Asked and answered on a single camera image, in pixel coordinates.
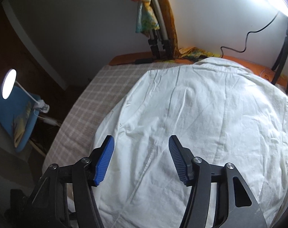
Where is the colourful floral cloth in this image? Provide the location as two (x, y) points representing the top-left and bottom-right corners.
(131, 0), (160, 37)

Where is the beige plaid bed sheet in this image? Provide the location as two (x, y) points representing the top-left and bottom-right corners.
(42, 62), (183, 172)

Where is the folded light stand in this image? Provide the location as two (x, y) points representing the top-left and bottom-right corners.
(135, 0), (173, 59)

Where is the white cotton shirt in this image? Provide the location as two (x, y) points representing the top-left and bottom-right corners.
(93, 58), (288, 227)

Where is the white desk lamp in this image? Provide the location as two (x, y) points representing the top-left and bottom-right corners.
(1, 68), (61, 127)

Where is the orange floral bed cover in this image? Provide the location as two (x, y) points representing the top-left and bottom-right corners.
(109, 47), (275, 82)

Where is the black mini tripod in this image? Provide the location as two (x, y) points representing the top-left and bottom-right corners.
(271, 24), (288, 95)

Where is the black power cable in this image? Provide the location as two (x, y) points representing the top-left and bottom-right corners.
(220, 10), (281, 58)

